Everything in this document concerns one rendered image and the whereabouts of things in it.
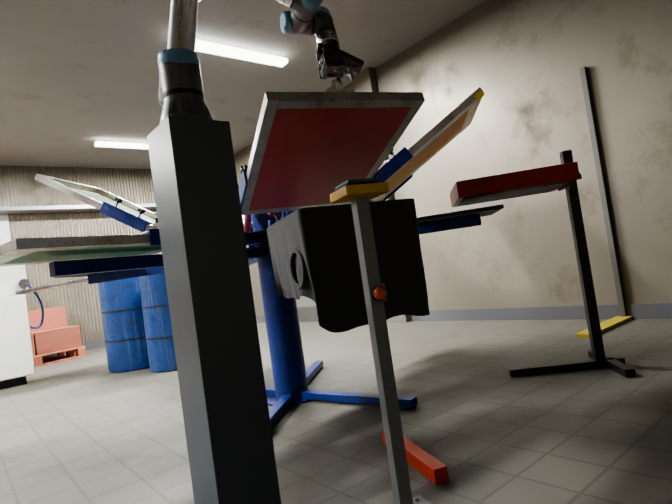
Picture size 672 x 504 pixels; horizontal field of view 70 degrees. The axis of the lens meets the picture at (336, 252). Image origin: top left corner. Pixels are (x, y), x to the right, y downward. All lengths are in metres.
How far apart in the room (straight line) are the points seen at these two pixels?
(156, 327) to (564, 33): 4.53
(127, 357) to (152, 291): 0.87
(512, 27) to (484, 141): 1.05
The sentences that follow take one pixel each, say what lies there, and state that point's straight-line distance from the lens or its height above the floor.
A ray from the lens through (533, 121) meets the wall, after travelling 4.88.
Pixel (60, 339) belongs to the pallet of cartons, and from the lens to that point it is 8.01.
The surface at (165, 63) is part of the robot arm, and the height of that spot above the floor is 1.38.
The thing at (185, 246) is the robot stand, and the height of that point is 0.85.
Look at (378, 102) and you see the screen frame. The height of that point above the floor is 1.29.
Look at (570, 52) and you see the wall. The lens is 4.84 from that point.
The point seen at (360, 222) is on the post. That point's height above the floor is 0.85.
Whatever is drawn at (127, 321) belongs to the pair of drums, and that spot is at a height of 0.51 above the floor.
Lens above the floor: 0.73
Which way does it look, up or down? 2 degrees up
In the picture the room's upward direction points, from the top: 8 degrees counter-clockwise
